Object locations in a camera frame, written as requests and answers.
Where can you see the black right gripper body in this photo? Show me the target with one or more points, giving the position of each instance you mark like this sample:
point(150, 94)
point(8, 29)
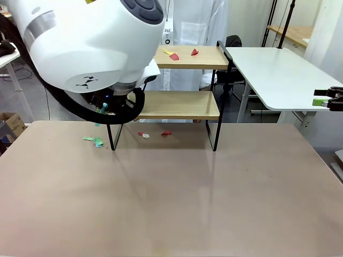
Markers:
point(339, 100)

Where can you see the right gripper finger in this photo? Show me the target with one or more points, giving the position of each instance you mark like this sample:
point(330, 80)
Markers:
point(320, 102)
point(323, 92)

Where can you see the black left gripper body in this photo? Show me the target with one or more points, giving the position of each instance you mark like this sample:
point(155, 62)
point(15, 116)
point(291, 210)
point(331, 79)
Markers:
point(118, 103)

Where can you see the teal hand brush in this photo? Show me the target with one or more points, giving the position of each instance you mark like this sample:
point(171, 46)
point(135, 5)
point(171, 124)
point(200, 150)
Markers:
point(103, 108)

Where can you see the white paper scrap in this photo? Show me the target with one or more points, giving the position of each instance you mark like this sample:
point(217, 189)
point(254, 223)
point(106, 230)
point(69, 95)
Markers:
point(146, 136)

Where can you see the long red paper scrap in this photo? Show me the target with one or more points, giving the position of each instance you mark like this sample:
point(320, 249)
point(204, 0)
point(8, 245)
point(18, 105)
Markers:
point(166, 133)

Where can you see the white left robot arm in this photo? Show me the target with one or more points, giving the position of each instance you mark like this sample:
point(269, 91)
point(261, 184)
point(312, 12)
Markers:
point(80, 40)

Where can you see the teal green paper scrap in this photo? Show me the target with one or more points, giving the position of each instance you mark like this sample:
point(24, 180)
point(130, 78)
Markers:
point(98, 142)

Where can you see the white side table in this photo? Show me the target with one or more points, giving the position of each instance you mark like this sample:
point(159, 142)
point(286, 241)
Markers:
point(281, 75)

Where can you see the wooden background table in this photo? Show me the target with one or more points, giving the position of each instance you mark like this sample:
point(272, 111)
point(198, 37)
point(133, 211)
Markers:
point(297, 33)

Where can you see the grey metal floor bar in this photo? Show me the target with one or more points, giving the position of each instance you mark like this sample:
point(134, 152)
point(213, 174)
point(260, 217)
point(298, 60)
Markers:
point(338, 171)

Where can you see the yellow paper scrap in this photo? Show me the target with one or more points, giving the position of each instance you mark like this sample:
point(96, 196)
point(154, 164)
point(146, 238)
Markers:
point(167, 51)

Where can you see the black thick pole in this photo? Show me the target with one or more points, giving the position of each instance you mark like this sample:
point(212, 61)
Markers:
point(286, 24)

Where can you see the white name badge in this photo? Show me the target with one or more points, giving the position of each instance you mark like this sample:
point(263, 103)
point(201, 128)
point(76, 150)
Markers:
point(167, 36)

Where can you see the black tripod stand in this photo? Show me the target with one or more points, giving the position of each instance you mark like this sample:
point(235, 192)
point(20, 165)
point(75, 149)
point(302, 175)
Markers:
point(270, 24)

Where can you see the folded red paper scrap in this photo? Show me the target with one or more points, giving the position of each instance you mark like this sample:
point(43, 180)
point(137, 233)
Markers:
point(194, 52)

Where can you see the black office chair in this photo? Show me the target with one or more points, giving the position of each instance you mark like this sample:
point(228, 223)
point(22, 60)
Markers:
point(233, 41)

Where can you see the cardboard box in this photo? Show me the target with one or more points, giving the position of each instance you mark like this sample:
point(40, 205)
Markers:
point(13, 125)

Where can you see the person in white lab coat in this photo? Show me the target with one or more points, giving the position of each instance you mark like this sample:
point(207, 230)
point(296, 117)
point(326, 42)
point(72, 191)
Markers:
point(193, 24)

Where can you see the white desk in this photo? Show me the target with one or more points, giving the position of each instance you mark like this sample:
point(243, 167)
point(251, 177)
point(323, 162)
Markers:
point(9, 57)

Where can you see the black bag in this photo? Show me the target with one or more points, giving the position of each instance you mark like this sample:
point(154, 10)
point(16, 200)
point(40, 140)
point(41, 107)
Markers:
point(6, 48)

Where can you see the cluttered background desk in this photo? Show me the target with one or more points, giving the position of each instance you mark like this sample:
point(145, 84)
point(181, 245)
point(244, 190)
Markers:
point(4, 10)

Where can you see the two-tier wooden shelf black frame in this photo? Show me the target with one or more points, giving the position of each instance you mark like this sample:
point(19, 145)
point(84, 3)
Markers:
point(182, 104)

